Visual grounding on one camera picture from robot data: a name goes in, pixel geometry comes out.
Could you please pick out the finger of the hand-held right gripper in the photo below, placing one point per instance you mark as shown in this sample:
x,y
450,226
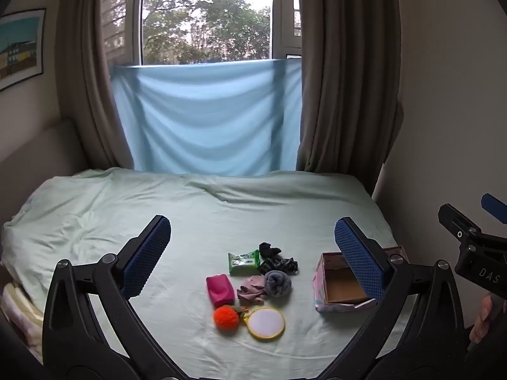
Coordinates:
x,y
496,208
455,221

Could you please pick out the black patterned scrunchie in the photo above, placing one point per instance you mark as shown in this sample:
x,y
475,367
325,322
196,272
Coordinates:
x,y
277,264

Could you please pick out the green wet wipes pack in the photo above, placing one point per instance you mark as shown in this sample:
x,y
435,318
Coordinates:
x,y
242,263

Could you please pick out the green tree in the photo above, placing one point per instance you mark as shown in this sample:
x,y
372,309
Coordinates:
x,y
198,19

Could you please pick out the pink crumpled cloth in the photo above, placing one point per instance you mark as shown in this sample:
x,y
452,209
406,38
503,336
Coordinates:
x,y
249,291

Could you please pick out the grey rolled sock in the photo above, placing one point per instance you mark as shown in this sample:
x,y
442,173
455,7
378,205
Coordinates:
x,y
277,283

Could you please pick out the brown curtain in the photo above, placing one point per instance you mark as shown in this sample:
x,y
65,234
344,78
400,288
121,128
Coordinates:
x,y
87,67
348,67

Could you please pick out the yellow round hand mirror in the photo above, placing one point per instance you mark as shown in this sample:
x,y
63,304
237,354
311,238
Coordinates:
x,y
265,323

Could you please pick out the light blue hanging cloth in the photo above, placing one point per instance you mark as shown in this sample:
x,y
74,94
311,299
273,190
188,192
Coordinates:
x,y
206,118

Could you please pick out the black sock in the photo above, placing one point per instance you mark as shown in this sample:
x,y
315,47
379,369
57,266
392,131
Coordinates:
x,y
268,250

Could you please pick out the person's right hand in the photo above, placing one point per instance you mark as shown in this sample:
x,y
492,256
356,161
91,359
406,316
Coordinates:
x,y
481,316

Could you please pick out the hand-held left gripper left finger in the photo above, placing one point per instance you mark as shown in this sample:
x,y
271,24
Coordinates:
x,y
146,257

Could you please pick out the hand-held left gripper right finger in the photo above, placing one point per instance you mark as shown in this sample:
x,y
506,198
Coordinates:
x,y
360,261

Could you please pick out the orange pompom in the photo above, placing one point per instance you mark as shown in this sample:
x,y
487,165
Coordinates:
x,y
225,317

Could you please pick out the beige headboard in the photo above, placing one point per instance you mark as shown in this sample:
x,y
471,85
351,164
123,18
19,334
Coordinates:
x,y
39,158

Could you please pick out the pink pouch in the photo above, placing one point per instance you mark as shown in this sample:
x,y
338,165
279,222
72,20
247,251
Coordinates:
x,y
220,289

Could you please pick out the pastel cardboard box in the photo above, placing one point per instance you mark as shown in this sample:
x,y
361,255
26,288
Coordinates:
x,y
340,285

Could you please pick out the framed wall picture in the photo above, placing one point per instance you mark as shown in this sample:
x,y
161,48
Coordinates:
x,y
19,47

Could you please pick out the white window frame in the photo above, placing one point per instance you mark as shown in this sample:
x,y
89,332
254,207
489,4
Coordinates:
x,y
119,16

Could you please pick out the folded cream blanket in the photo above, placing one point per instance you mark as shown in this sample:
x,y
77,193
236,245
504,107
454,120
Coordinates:
x,y
19,312

